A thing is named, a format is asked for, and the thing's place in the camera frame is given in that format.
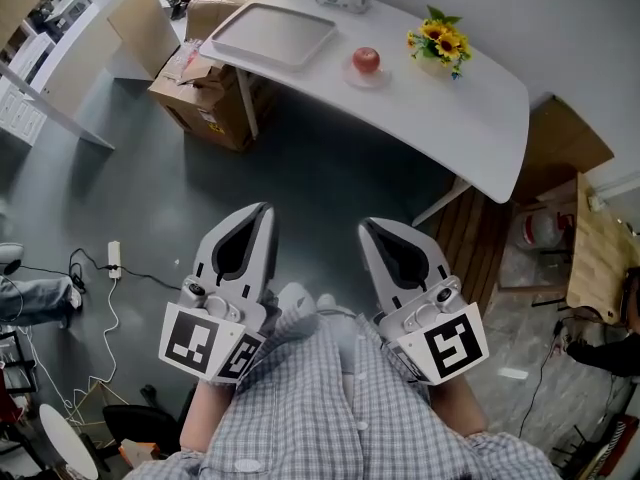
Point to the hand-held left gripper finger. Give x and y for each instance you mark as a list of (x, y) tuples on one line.
[(205, 248), (269, 258)]

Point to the dark wooden slatted panel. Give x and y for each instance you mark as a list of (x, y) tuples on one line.
[(470, 248)]

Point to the orange box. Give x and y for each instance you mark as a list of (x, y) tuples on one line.
[(137, 453)]

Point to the round white stool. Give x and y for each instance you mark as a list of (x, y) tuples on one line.
[(67, 440)]

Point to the red apple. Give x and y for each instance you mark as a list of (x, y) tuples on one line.
[(366, 60)]

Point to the white power strip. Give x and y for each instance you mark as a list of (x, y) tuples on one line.
[(114, 259)]

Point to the light wooden desk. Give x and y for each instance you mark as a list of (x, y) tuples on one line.
[(597, 263)]

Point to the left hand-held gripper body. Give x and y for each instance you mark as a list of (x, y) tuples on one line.
[(190, 338)]

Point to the person's right forearm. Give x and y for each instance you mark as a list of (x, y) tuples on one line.
[(460, 408)]

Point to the white cabinet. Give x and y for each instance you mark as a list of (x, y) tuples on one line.
[(22, 103)]

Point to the open cardboard box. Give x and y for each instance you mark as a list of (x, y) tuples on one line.
[(210, 103)]

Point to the large brown cardboard sheet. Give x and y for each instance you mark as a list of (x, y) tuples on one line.
[(565, 148)]

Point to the black chair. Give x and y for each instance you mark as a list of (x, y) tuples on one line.
[(140, 425)]

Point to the brown cardboard panel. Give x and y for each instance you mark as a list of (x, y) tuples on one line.
[(145, 33)]

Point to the closed cardboard box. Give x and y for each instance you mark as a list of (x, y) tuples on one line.
[(220, 3)]

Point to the red and white bag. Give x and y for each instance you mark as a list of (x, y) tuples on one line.
[(542, 229)]

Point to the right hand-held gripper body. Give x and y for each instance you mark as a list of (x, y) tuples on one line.
[(450, 348)]

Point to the person's left forearm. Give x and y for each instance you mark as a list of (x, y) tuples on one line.
[(202, 418)]

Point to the artificial sunflower bouquet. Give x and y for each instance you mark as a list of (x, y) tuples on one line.
[(442, 40)]

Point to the white table leg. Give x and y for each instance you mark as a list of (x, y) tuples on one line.
[(247, 103), (442, 202)]

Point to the person's checked shirt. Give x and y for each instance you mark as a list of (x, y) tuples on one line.
[(300, 418)]

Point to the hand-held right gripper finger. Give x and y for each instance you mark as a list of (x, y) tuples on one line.
[(376, 273), (425, 245)]

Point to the white rectangular plate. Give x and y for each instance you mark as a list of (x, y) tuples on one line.
[(272, 35)]

